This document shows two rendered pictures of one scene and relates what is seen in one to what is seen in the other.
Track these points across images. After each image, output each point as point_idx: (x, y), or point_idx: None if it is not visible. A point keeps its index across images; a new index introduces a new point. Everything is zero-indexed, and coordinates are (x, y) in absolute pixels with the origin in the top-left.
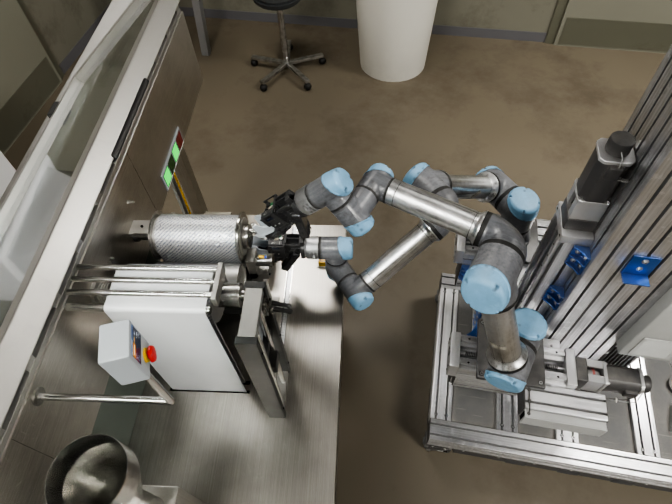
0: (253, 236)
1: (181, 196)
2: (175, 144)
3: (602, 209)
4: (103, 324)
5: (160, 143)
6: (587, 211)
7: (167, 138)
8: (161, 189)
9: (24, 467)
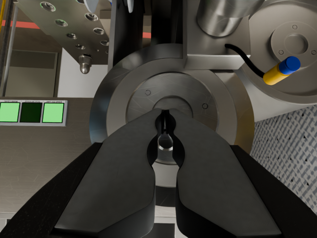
0: (92, 11)
1: (10, 2)
2: (1, 119)
3: None
4: None
5: (29, 150)
6: None
7: (9, 138)
8: (77, 114)
9: None
